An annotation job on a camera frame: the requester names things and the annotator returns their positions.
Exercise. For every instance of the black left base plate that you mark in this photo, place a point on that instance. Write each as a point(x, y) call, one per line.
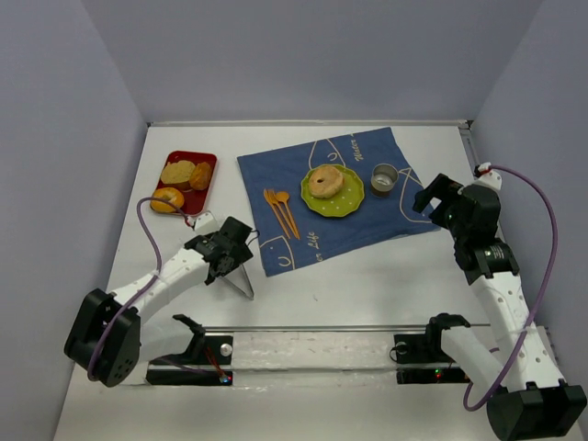
point(207, 366)

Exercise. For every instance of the orange plastic spoon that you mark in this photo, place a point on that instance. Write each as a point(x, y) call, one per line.
point(283, 197)

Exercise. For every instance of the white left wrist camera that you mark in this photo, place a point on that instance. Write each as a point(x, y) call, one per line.
point(203, 223)

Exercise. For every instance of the orange plastic fork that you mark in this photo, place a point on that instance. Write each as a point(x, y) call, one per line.
point(273, 206)

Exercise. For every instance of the green polka-dot plate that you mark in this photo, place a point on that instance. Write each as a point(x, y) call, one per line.
point(346, 201)

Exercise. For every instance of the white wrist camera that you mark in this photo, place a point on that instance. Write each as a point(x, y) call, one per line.
point(203, 223)
point(485, 176)

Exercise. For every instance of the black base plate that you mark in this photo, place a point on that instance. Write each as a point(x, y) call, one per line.
point(207, 366)
point(418, 364)

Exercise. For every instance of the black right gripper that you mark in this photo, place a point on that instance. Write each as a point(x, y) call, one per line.
point(439, 198)

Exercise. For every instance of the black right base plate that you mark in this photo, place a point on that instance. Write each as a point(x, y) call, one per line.
point(418, 364)

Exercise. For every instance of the steel cup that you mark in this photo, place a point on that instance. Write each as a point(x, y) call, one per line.
point(383, 179)

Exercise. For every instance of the red tray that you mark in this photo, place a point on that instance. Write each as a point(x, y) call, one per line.
point(195, 201)

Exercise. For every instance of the blue fish-print placemat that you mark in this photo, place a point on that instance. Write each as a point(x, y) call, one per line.
point(376, 220)

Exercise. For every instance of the sliced round bread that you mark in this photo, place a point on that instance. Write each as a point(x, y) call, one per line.
point(177, 174)

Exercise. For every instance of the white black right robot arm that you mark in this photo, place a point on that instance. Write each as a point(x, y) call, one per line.
point(523, 391)

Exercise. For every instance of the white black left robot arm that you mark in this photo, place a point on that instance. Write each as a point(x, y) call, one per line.
point(111, 333)

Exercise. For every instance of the yellow ring donut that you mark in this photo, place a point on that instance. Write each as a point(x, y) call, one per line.
point(167, 200)

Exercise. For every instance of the small brown muffin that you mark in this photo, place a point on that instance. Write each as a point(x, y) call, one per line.
point(200, 177)

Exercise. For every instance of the metal tongs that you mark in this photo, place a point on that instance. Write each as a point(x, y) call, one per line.
point(239, 282)

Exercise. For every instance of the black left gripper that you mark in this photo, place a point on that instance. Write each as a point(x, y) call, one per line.
point(222, 265)

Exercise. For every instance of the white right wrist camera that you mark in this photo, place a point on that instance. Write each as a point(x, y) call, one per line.
point(485, 176)

